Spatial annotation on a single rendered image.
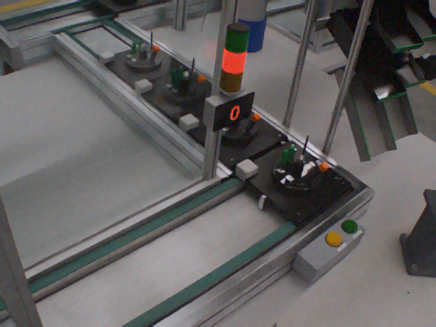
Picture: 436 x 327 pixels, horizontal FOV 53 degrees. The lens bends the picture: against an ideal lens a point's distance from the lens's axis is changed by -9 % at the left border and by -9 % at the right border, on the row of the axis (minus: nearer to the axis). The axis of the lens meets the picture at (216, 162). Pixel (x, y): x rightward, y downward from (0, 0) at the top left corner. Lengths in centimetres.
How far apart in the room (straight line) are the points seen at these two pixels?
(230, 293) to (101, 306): 29
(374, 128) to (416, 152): 37
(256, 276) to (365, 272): 36
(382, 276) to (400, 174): 47
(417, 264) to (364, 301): 20
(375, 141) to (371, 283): 45
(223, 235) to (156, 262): 19
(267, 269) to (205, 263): 15
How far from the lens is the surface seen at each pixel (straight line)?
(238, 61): 104
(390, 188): 160
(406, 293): 133
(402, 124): 163
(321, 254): 118
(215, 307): 103
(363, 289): 128
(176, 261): 115
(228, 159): 135
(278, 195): 127
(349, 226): 125
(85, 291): 111
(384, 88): 140
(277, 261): 113
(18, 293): 54
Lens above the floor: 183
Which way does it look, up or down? 41 degrees down
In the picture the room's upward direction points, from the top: 8 degrees clockwise
